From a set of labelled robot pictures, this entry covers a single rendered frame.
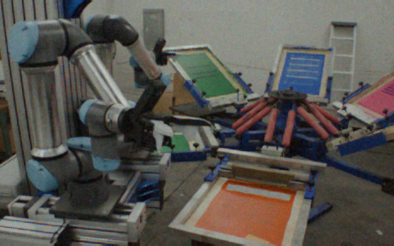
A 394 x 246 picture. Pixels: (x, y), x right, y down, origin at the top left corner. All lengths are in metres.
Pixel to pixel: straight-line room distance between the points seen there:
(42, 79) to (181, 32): 5.53
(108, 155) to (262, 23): 5.28
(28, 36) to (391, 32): 5.44
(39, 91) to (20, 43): 0.15
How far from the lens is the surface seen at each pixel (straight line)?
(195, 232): 1.63
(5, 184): 1.69
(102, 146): 0.97
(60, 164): 1.20
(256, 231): 1.72
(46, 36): 1.11
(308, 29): 5.98
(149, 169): 1.76
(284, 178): 2.04
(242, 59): 6.22
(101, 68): 1.13
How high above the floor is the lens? 1.93
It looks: 18 degrees down
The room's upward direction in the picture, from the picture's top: straight up
